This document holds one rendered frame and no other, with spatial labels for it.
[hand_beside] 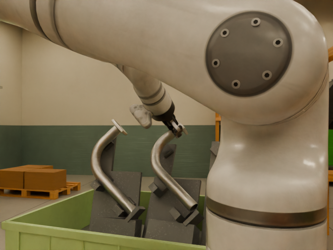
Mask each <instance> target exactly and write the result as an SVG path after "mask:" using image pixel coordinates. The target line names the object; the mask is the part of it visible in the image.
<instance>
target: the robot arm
mask: <svg viewBox="0 0 333 250"><path fill-rule="evenodd" d="M0 21H3V22H6V23H9V24H12V25H15V26H18V27H21V28H23V29H26V30H28V31H30V32H32V33H34V34H36V35H38V36H40V37H42V38H44V39H47V40H49V41H51V42H53V43H55V44H57V45H59V46H62V47H64V48H66V49H69V50H71V51H74V52H76V53H78V54H81V55H84V56H87V57H90V58H93V59H96V60H99V61H102V62H105V63H111V64H113V65H114V66H115V67H117V68H118V69H119V70H120V71H121V72H122V73H123V74H124V75H125V76H126V77H127V78H128V79H129V80H130V82H131V83H132V84H133V88H134V91H135V92H136V94H137V95H138V97H139V98H140V100H141V102H142V105H138V104H133V105H131V106H130V107H129V110H130V112H131V113H132V115H133V116H134V117H135V119H136V120H137V121H138V122H139V124H140V125H141V126H142V127H143V128H145V129H148V128H150V127H151V125H152V119H154V120H156V121H159V122H161V121H162V122H163V123H164V125H166V126H167V128H168V129H169V130H171V131H172V133H173V134H174V135H175V137H176V138H179V137H181V136H182V132H183V129H182V126H181V125H178V122H177V120H176V118H175V115H174V114H173V113H174V110H175V105H174V103H173V101H172V99H171V97H170V95H169V93H168V92H167V90H166V89H165V88H164V86H163V84H162V82H163V83H165V84H167V85H169V86H171V87H173V88H174V89H176V90H178V91H180V92H182V93H183V94H185V95H187V96H189V97H190V98H192V99H194V100H195V101H197V102H199V103H200V104H202V105H204V106H206V107H207V108H209V109H211V110H212V111H214V112H216V113H218V114H219V115H221V137H220V146H219V150H218V154H217V157H216V160H215V162H214V164H213V166H212V168H211V170H210V172H209V174H208V177H207V185H206V250H327V203H328V170H329V157H328V135H329V53H328V46H327V40H326V37H325V35H324V32H323V29H322V27H321V25H320V24H319V22H318V21H317V20H316V18H315V17H314V15H313V14H312V13H310V12H309V11H308V10H307V9H306V8H305V7H304V6H302V5H301V4H299V3H297V2H295V1H293V0H0Z"/></svg>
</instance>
